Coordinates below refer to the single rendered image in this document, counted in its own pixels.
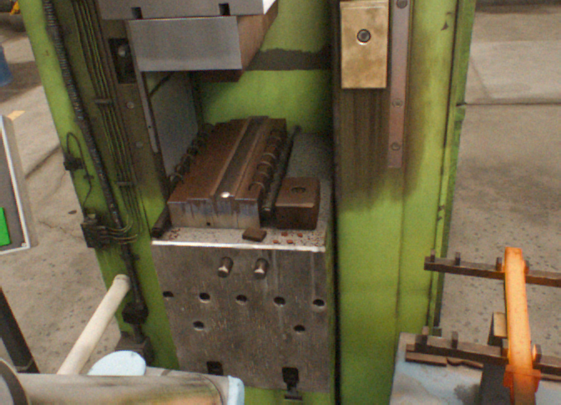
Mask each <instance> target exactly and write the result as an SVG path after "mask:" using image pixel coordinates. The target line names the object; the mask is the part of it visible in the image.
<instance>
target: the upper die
mask: <svg viewBox="0 0 561 405"><path fill-rule="evenodd" d="M277 15H278V3H277V0H275V1H274V2H273V3H272V4H271V5H270V7H269V8H268V10H267V11H266V12H265V14H261V15H240V16H230V9H228V10H226V11H225V12H224V13H223V14H222V15H221V16H218V17H196V18H154V19H143V16H142V15H141V16H139V17H138V18H136V19H132V20H129V27H130V31H131V35H132V39H133V43H134V51H135V54H136V58H137V63H138V66H139V71H140V72H143V71H183V70H222V69H242V68H243V67H244V66H245V64H246V63H247V61H248V60H249V58H250V56H251V54H252V53H253V52H254V51H255V49H256V47H257V46H258V44H259V43H260V41H261V39H262V38H263V37H264V36H265V34H266V32H267V31H268V29H269V27H270V26H271V24H272V23H273V22H274V20H275V18H276V17H277Z"/></svg>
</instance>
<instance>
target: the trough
mask: <svg viewBox="0 0 561 405"><path fill-rule="evenodd" d="M262 121H263V119H251V120H250V122H249V124H248V126H247V128H246V130H245V132H244V134H243V137H242V139H241V141H240V143H239V145H238V147H237V149H236V151H235V153H234V155H233V157H232V159H231V161H230V163H229V165H228V167H227V169H226V171H225V173H224V175H223V177H222V179H221V181H220V183H219V185H218V187H217V189H216V191H215V193H214V197H215V200H217V201H230V196H227V197H222V196H221V194H222V193H224V192H228V193H230V192H231V191H232V189H233V187H234V184H235V182H236V180H237V177H238V175H239V173H240V170H241V168H242V166H243V164H244V162H245V159H246V157H247V155H248V153H249V151H250V147H251V145H252V144H253V142H254V139H255V137H256V135H257V132H258V130H259V128H260V125H261V123H262Z"/></svg>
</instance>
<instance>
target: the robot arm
mask: <svg viewBox="0 0 561 405"><path fill-rule="evenodd" d="M244 400H245V389H244V384H243V382H242V381H241V380H240V379H238V378H233V377H231V376H227V377H222V376H216V375H208V374H201V373H194V372H181V371H175V370H169V369H163V368H156V367H146V366H145V362H144V359H143V358H142V357H141V356H140V355H139V354H137V353H135V352H131V351H121V352H114V353H111V354H109V355H108V356H106V357H103V358H102V359H100V360H99V361H98V362H96V363H95V364H94V365H93V366H92V368H91V369H90V370H89V371H88V374H87V375H82V374H25V373H16V372H15V370H14V369H13V368H12V367H11V366H10V365H9V364H8V363H7V362H5V361H4V360H3V359H2V358H0V405H244Z"/></svg>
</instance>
